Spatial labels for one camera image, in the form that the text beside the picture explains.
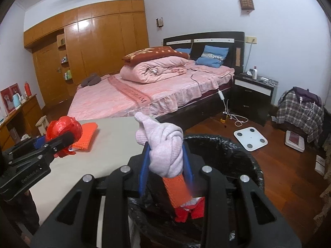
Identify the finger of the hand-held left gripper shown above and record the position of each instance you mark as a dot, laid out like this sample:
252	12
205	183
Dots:
41	141
64	139

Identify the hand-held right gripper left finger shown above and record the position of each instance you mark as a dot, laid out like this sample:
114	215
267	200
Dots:
143	166

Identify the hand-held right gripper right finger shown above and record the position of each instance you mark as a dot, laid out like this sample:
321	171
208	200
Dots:
187	166

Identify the red plastic bag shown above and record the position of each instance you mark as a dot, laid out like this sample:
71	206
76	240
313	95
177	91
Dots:
64	125

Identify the pink sock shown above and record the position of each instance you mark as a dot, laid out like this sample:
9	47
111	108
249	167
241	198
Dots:
164	144

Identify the red cloth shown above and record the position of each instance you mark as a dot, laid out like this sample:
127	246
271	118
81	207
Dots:
191	210

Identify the trash bin with black bag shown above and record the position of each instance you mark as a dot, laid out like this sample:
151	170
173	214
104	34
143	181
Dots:
232	157

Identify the person's left forearm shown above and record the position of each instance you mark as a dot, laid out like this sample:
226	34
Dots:
23	211

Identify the small wooden stool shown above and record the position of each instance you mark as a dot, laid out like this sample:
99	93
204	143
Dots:
42	124

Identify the grey paper bag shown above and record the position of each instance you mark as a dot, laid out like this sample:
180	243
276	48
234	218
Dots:
15	134

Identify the wooden desk cabinet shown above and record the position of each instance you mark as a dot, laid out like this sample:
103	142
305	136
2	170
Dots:
23	118

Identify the light blue kettle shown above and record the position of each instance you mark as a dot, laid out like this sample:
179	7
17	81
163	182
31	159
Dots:
16	101

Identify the red thermos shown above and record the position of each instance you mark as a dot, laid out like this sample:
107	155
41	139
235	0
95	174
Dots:
27	90

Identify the yellow power strip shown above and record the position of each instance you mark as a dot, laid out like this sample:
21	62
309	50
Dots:
224	116

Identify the white floor scale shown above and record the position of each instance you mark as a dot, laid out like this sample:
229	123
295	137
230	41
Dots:
250	138

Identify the bed with pink sheet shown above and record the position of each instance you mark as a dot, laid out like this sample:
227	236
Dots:
144	95

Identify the black white nightstand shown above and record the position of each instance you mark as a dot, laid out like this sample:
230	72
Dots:
252	98

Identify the folded pink quilt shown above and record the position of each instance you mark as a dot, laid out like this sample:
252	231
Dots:
155	69

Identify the wooden wardrobe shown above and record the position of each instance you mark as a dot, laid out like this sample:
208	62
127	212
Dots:
98	46

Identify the white red flat box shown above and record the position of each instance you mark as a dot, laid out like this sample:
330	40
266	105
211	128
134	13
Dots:
294	140

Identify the blue pillow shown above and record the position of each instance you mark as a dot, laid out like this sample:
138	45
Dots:
182	51
212	56

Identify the dark red folded blanket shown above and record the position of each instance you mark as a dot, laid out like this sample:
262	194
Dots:
155	53

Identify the white bottle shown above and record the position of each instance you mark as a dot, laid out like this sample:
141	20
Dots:
254	73

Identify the plaid cloth covered chair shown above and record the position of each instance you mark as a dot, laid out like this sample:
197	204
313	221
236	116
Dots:
297	116

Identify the black headboard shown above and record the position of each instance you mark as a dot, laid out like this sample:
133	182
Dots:
214	37

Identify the white paper box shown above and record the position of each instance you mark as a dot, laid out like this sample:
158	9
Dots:
320	165

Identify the purple cloth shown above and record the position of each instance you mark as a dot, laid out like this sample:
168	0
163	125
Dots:
306	94

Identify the red photo frame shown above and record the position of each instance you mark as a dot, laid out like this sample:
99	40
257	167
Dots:
15	89
6	102

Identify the wall socket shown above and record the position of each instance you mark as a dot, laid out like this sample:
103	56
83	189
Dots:
251	40

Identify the small wall lamp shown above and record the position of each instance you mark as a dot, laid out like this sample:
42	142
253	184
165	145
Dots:
159	22

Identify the brown wall lamp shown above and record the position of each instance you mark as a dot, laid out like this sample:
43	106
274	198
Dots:
246	2

